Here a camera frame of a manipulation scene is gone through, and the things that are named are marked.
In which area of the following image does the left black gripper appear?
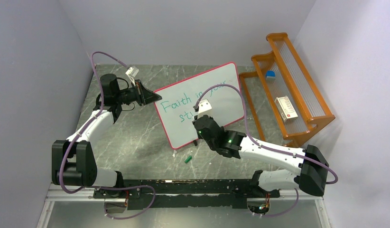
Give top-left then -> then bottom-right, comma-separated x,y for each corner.
116,80 -> 162,107

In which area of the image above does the pink-framed whiteboard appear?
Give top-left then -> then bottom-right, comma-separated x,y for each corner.
155,62 -> 244,149

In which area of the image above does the green marker cap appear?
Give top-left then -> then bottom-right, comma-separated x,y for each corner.
185,156 -> 192,164

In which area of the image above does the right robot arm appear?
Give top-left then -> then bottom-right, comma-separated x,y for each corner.
192,115 -> 329,197

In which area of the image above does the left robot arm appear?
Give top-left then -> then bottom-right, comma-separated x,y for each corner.
52,74 -> 162,198

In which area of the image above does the blue eraser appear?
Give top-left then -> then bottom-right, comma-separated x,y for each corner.
265,70 -> 276,80

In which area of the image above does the white red box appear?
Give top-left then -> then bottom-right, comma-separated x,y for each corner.
274,96 -> 298,122

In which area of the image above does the orange wooden tiered rack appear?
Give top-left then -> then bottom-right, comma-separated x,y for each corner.
239,32 -> 335,147

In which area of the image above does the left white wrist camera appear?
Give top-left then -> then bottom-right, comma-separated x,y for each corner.
125,66 -> 139,86

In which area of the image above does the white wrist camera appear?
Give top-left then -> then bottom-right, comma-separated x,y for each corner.
197,99 -> 212,119
125,66 -> 139,86

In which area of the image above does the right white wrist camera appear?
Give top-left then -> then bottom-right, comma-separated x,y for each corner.
197,99 -> 212,119

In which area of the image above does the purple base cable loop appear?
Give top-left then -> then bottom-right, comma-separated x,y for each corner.
97,185 -> 157,220

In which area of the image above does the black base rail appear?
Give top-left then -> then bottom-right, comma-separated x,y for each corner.
93,179 -> 280,210

